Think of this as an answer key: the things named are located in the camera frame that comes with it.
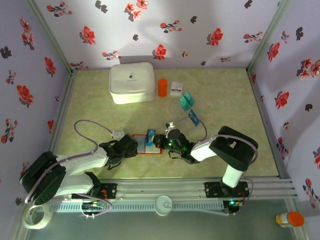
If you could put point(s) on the red card holder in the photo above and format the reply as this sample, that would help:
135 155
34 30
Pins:
155 150

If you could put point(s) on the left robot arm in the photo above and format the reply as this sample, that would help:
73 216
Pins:
85 162

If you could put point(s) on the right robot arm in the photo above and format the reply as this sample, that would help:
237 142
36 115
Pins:
202 152

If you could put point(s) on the all-orange pill bottle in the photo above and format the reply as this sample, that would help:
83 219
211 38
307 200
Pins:
162 87

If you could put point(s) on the small white medicine box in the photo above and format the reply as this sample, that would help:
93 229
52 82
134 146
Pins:
176 88

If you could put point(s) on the white medicine pouch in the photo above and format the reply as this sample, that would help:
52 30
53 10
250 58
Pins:
132 82

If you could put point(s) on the green circuit board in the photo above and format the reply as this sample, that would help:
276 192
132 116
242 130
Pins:
232 203
93 205

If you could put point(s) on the clear tape roll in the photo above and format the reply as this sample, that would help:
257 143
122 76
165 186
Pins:
50 215

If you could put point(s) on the yellow bottle with orange cap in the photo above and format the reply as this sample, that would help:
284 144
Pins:
291 220

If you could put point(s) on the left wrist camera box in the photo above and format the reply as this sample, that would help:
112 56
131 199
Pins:
118 134

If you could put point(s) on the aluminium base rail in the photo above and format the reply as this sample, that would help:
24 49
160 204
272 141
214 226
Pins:
162 187

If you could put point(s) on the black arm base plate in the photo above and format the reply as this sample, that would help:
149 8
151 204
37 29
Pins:
211 190
111 191

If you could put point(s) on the aluminium side rail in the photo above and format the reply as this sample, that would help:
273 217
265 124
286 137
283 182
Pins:
262 110
63 105

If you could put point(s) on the aluminium frame post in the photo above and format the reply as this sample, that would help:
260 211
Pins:
267 37
52 37

